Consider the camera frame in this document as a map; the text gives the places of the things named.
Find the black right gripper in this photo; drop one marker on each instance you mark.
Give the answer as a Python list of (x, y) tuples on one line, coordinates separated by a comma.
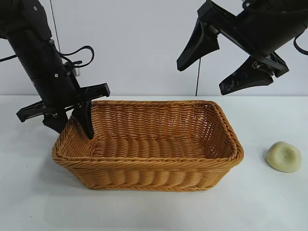
[(264, 26)]

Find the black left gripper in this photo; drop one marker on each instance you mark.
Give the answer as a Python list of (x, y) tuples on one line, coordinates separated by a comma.
[(48, 74)]

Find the brown woven wicker basket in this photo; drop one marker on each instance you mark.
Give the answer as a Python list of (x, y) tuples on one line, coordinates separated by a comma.
[(149, 166)]

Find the pale yellow egg yolk pastry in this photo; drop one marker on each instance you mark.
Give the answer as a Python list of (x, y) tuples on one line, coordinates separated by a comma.
[(284, 157)]

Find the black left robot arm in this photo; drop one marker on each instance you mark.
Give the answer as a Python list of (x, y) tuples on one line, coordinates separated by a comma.
[(24, 16)]

